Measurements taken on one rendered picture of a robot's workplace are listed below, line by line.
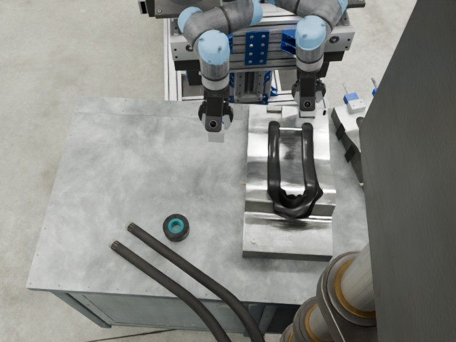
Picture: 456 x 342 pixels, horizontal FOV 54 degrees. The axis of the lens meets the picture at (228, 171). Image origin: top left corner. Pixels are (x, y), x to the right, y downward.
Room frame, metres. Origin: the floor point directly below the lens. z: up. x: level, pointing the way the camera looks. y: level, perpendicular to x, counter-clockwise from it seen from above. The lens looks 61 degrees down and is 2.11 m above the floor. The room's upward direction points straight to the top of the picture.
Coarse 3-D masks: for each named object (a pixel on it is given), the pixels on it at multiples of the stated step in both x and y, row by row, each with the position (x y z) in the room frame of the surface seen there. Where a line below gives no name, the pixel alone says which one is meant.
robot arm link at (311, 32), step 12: (300, 24) 0.87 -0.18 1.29; (312, 24) 0.86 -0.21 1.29; (324, 24) 0.86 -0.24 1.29; (300, 36) 0.84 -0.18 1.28; (312, 36) 0.83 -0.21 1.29; (324, 36) 0.85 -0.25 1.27; (300, 48) 0.84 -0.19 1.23; (312, 48) 0.83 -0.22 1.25; (300, 60) 0.85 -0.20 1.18; (312, 60) 0.84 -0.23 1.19
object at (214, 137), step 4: (224, 128) 0.78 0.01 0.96; (208, 132) 0.76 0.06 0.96; (212, 132) 0.76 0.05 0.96; (216, 132) 0.76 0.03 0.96; (220, 132) 0.76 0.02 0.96; (224, 132) 0.77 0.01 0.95; (208, 136) 0.76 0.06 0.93; (212, 136) 0.76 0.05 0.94; (216, 136) 0.76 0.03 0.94; (220, 136) 0.76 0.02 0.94; (224, 136) 0.77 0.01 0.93; (208, 140) 0.76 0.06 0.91; (212, 140) 0.76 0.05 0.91; (216, 140) 0.76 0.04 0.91; (220, 140) 0.76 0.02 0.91; (224, 140) 0.77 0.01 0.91
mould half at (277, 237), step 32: (256, 128) 0.82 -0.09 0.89; (288, 128) 0.82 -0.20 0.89; (320, 128) 0.82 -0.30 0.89; (256, 160) 0.71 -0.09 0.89; (288, 160) 0.71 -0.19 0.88; (320, 160) 0.71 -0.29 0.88; (256, 192) 0.57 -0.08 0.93; (288, 192) 0.57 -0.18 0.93; (256, 224) 0.50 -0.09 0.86; (288, 224) 0.50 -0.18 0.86; (320, 224) 0.50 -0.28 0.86; (256, 256) 0.42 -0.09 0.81; (288, 256) 0.41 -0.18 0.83; (320, 256) 0.41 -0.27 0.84
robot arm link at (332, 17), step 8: (304, 0) 0.96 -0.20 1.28; (312, 0) 0.96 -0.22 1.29; (320, 0) 0.95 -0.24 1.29; (328, 0) 0.95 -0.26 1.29; (336, 0) 0.95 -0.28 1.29; (344, 0) 0.96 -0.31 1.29; (304, 8) 0.95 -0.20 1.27; (312, 8) 0.94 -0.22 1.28; (320, 8) 0.93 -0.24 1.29; (328, 8) 0.93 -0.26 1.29; (336, 8) 0.93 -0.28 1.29; (344, 8) 0.95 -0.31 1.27; (304, 16) 0.95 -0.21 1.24; (320, 16) 0.90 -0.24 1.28; (328, 16) 0.90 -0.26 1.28; (336, 16) 0.92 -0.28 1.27; (328, 24) 0.89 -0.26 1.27
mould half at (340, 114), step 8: (344, 104) 0.94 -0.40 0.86; (368, 104) 0.94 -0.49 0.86; (336, 112) 0.91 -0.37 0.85; (344, 112) 0.91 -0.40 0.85; (336, 120) 0.90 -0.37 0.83; (344, 120) 0.88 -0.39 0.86; (352, 120) 0.88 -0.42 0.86; (352, 128) 0.85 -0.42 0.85; (344, 136) 0.83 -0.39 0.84; (352, 136) 0.81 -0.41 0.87; (344, 144) 0.81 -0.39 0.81; (352, 144) 0.78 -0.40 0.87; (352, 160) 0.74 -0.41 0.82; (360, 160) 0.71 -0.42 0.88; (360, 168) 0.70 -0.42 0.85; (360, 176) 0.68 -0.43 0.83
